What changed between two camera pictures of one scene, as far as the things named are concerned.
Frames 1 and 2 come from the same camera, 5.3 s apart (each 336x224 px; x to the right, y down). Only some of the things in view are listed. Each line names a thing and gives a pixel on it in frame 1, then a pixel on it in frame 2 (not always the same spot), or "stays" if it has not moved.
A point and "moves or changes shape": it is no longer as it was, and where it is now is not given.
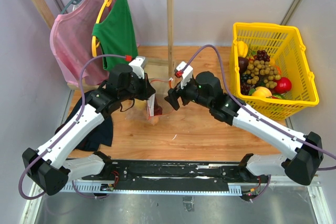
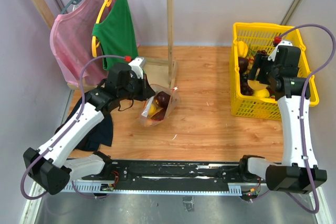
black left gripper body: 138,88 stays
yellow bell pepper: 242,49 stays
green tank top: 116,32 stays
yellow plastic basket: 283,43 stays
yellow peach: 262,91 → 256,85
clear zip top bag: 154,108 moves or changes shape
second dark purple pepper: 243,63 stays
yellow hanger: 108,0 stays
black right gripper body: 189,93 → 266,69
